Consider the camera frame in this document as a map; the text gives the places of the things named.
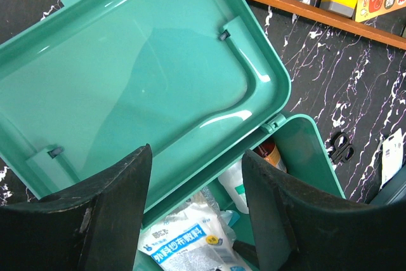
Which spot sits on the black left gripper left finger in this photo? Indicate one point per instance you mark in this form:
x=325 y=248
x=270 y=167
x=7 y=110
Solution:
x=92 y=225

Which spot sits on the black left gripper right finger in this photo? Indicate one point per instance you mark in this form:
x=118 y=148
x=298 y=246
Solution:
x=299 y=227

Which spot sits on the white green medicine bottle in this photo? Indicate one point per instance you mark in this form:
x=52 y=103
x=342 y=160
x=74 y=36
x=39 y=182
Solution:
x=232 y=180

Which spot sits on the brown orange-capped syrup bottle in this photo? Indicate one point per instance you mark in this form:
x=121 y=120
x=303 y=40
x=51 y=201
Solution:
x=270 y=153

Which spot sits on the white blue sachet packet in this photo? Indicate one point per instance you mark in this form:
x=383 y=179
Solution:
x=193 y=237

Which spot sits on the white blue card packet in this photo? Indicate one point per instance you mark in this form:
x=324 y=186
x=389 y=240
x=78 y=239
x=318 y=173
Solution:
x=392 y=157

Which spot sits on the green medicine kit box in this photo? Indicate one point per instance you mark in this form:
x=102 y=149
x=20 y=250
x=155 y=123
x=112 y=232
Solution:
x=196 y=80

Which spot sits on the bagged white gauze pads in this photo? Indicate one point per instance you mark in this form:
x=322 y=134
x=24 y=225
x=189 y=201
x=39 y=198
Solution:
x=227 y=218

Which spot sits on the blue divided tray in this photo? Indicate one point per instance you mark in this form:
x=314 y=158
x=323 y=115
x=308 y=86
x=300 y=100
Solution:
x=393 y=190

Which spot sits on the orange wooden shelf rack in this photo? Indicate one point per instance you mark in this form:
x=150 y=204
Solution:
x=334 y=20

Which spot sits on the black handled scissors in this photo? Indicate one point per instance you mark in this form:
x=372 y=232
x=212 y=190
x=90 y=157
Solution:
x=343 y=150

